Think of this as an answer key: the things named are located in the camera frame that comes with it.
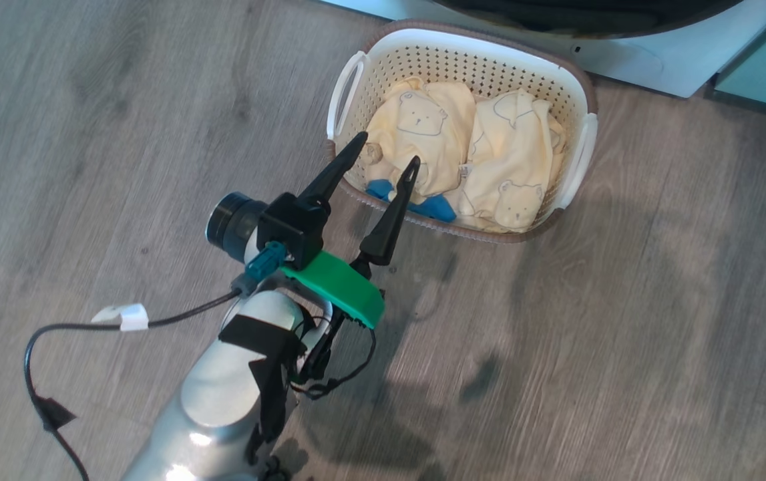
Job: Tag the dark round washing machine door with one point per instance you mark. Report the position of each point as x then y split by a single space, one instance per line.
556 17

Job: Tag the blue garment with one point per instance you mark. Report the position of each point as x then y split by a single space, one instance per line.
436 208

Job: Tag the white front-load washing machine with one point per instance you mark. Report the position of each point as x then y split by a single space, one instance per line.
656 60

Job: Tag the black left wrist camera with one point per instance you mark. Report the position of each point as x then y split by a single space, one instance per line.
289 227

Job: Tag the cream perforated laundry basket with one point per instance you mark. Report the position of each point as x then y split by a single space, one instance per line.
489 67

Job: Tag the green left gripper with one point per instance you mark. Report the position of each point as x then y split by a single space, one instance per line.
342 287

